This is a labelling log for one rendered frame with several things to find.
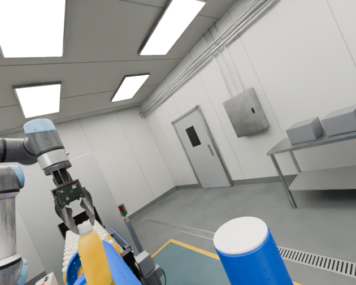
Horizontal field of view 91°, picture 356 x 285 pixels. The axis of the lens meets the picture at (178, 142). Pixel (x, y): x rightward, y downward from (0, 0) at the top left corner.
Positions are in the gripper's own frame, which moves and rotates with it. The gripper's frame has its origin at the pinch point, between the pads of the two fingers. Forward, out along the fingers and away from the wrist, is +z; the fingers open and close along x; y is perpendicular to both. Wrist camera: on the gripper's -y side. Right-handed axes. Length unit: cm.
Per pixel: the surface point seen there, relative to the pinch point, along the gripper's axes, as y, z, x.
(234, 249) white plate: 0, 43, 47
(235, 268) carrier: -1, 50, 44
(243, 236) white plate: -1, 43, 56
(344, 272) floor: -20, 146, 151
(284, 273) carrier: 8, 63, 61
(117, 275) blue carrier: -12.8, 24.3, 2.7
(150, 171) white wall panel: -512, 16, 220
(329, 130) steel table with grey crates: -20, 49, 259
